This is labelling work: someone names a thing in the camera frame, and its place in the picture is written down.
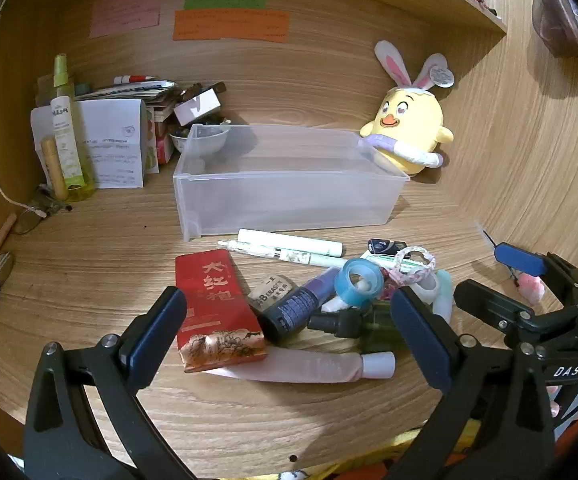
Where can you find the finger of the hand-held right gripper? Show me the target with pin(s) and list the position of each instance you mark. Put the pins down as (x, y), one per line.
(519, 259)
(489, 305)

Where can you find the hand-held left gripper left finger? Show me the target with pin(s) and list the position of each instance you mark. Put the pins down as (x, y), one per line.
(155, 325)

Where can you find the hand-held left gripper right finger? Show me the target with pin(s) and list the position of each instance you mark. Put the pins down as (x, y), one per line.
(419, 330)

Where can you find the dark green spray bottle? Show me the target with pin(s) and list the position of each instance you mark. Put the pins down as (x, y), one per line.
(384, 325)

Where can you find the white translucent roll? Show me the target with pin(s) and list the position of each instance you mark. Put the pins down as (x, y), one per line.
(434, 292)

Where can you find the red tea box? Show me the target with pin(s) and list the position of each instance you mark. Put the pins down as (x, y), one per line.
(209, 300)

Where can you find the blue tape roll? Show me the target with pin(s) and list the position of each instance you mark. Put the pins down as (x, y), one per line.
(344, 285)

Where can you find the pink squeeze tube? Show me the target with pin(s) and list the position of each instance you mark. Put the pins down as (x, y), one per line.
(309, 365)

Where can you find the eraser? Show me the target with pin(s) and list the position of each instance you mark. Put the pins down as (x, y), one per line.
(269, 292)

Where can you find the dark purple bottle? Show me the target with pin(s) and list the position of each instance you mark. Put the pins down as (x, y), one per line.
(294, 305)

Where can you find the clear plastic bin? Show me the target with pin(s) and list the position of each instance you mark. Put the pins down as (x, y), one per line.
(289, 195)

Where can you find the person's right hand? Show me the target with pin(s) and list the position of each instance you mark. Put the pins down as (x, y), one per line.
(552, 402)

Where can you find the small pink plush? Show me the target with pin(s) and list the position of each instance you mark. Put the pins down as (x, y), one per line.
(531, 286)

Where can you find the thin black stick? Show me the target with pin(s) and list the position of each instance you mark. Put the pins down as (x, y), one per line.
(490, 239)

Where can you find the white green tube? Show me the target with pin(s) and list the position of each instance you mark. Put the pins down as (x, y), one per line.
(384, 261)

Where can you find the small blue packet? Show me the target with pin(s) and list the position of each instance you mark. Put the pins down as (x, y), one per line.
(386, 246)

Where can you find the slim white pen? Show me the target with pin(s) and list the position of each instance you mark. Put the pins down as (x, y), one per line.
(264, 250)

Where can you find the thick white marker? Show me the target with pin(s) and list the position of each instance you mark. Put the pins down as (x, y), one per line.
(289, 240)

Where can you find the eyeglasses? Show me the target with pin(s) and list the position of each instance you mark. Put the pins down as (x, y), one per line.
(34, 210)

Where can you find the yellow chick plush toy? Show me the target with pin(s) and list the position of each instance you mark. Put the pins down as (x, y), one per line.
(414, 120)

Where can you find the wooden stick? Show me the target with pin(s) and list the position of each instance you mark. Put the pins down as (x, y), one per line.
(4, 234)

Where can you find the white folded paper box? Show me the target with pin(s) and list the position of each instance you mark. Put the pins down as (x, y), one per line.
(114, 142)

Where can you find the colourful small carton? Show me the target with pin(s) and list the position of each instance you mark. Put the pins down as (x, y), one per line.
(158, 137)

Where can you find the small yellow tube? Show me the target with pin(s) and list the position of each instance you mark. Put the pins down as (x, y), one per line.
(53, 167)

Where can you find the white bowl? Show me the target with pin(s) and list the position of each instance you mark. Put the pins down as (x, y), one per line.
(201, 141)

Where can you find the yellow green spray bottle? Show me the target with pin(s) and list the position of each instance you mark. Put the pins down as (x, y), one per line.
(66, 130)

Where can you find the small white box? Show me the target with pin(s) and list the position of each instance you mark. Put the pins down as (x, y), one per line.
(196, 106)

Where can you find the stack of booklets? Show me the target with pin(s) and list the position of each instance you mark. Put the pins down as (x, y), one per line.
(124, 91)

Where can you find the red white marker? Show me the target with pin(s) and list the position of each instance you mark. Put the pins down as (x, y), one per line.
(136, 78)

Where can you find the orange sticky note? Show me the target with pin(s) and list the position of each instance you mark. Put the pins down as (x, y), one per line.
(231, 25)

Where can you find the pink sticky note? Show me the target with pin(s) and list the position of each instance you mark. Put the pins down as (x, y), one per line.
(125, 10)

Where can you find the green sticky note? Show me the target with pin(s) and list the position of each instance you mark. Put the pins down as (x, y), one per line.
(225, 2)

